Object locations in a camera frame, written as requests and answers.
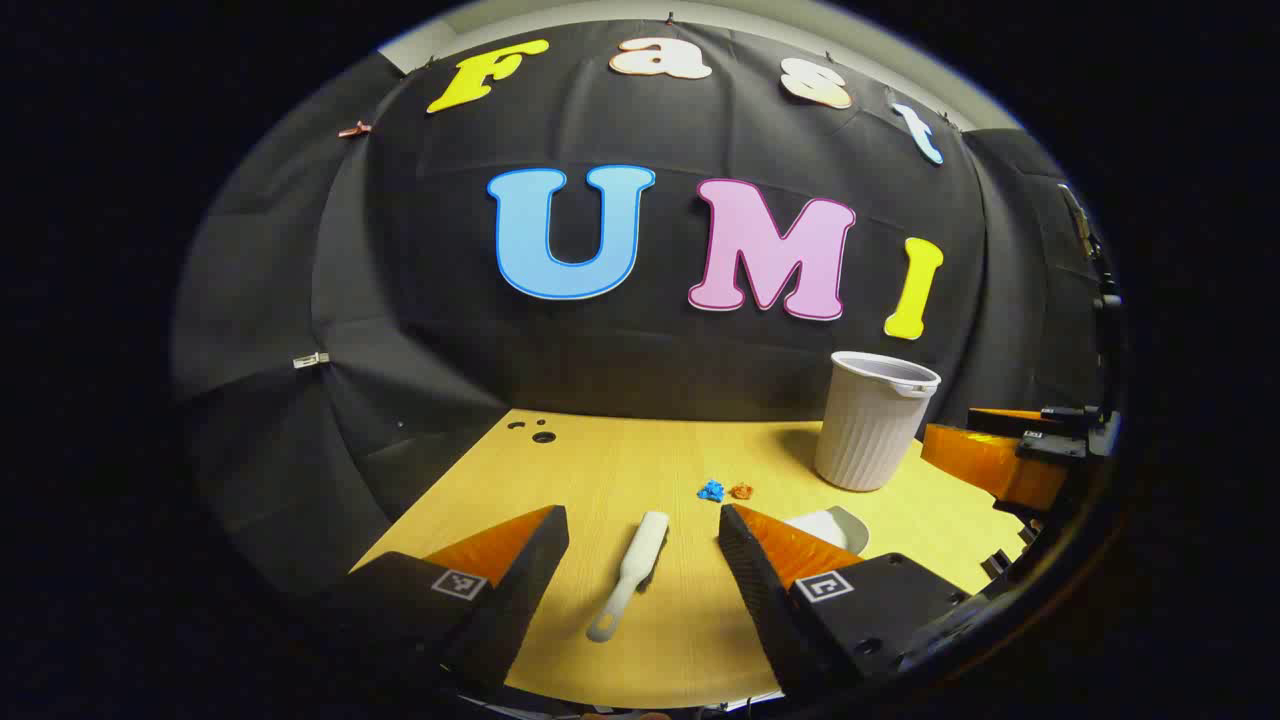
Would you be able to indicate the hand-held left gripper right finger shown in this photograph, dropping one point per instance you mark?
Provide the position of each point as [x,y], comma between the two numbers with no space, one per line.
[750,580]

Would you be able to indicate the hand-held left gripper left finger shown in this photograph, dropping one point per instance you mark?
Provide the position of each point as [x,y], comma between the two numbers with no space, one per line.
[530,590]

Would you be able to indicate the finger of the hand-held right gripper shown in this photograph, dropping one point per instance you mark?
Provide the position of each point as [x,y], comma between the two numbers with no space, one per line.
[985,462]
[1000,416]

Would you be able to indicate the orange paper scrap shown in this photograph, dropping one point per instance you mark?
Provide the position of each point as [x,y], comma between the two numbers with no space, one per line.
[741,491]

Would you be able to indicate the blue paper scrap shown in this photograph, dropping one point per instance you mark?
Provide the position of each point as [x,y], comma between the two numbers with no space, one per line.
[711,491]

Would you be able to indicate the grey dustpan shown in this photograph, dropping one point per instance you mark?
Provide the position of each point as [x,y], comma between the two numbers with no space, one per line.
[835,525]

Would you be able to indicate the small white broom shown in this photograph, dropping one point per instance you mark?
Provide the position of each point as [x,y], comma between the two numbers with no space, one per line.
[640,560]

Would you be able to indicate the white ribbed garbage bin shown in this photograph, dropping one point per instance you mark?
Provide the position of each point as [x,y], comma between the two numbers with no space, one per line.
[870,440]

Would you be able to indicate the wooden desktop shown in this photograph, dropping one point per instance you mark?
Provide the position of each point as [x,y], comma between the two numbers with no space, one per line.
[600,470]

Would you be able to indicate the black backdrop cloth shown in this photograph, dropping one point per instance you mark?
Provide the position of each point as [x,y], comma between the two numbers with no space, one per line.
[420,300]

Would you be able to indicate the silver cloth clip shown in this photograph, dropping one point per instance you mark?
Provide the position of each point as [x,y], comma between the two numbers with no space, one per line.
[310,360]

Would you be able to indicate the orange cloth clip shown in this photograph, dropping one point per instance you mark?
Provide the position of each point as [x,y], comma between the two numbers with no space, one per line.
[352,129]

